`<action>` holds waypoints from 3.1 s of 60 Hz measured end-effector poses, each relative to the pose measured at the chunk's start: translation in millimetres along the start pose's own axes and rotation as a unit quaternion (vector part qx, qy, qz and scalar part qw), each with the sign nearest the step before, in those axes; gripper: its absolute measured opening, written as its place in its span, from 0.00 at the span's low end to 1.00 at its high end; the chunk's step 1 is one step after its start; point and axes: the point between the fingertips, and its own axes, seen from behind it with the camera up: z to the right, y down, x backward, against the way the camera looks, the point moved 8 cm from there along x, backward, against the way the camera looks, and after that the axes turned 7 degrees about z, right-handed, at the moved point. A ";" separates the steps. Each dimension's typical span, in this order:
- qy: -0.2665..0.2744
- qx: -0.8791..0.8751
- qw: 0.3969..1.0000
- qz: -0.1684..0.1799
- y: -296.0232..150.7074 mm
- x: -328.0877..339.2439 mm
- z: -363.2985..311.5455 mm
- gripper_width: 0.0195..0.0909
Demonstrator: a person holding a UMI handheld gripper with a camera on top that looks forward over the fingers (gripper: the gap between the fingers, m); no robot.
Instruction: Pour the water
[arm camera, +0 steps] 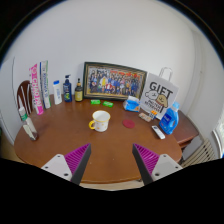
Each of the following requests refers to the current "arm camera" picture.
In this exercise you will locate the dark wooden chair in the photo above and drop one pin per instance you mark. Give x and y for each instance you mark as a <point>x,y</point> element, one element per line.
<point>24,95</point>

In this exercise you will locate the white yellow-rimmed enamel mug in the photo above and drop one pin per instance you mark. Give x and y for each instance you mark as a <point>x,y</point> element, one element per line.
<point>100,122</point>

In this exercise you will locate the amber pump bottle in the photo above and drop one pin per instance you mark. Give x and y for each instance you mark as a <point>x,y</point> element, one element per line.
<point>78,94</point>

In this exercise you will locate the white green tall box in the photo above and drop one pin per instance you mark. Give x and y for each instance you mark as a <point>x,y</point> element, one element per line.
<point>45,85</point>

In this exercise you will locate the clear green-labelled drink bottle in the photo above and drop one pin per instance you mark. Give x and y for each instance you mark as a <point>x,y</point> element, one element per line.
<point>29,126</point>

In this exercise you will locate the blue tissue pack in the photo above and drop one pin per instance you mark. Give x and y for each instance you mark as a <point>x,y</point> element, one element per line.
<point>131,105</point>

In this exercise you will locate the white radiator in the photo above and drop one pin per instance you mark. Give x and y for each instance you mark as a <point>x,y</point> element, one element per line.
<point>200,154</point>

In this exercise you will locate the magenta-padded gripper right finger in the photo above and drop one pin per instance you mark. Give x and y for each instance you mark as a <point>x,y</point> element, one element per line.
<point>146,157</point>

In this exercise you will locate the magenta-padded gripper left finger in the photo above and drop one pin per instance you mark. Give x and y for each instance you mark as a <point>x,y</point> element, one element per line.
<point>77,156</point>

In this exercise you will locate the white refrigerator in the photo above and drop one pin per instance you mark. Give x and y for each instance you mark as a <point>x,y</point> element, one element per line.
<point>6,100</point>

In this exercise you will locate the framed group photo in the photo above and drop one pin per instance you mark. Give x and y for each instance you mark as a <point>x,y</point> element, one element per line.
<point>113,81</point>

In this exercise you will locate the colourful puzzle cube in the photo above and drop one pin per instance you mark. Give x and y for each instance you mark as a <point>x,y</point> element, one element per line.
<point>153,114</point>

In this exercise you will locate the dark blue pump bottle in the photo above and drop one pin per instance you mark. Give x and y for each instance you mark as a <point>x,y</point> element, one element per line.
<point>67,91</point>

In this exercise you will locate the blue detergent bottle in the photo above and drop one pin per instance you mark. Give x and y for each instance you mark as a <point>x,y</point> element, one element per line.
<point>169,121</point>

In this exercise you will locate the white paper gift bag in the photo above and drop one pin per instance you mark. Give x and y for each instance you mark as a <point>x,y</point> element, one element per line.
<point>159,96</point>

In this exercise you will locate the green wrapped soap bar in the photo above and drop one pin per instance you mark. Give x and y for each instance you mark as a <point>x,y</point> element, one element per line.
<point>107,104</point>
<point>95,102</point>

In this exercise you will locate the white blue-capped bottle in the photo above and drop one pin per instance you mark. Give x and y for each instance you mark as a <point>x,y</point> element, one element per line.
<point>57,94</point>

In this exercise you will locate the flat round red coaster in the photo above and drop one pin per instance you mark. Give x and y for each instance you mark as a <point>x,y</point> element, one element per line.
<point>128,124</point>

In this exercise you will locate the small patterned pouch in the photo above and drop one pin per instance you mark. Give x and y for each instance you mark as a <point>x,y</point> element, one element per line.
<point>145,117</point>

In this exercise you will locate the white pink tall box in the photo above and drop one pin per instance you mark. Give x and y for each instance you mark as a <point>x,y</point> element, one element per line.
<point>36,90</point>

